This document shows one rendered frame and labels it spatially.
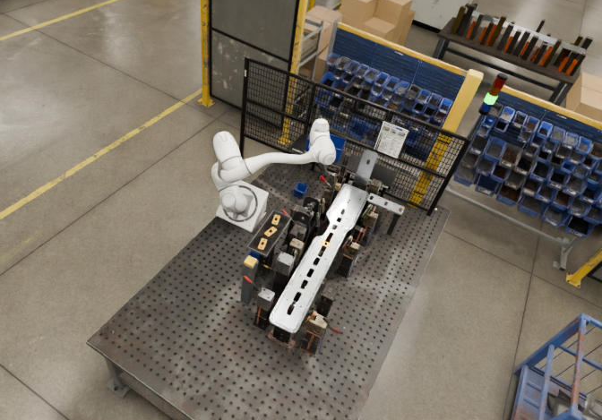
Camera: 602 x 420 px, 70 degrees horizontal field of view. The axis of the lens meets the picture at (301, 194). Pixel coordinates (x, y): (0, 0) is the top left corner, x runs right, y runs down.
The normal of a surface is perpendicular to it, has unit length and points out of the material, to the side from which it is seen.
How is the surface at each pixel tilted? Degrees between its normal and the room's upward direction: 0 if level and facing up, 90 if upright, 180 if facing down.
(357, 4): 90
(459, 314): 0
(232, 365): 0
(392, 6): 90
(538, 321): 0
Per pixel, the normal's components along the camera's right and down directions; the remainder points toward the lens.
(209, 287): 0.15, -0.70
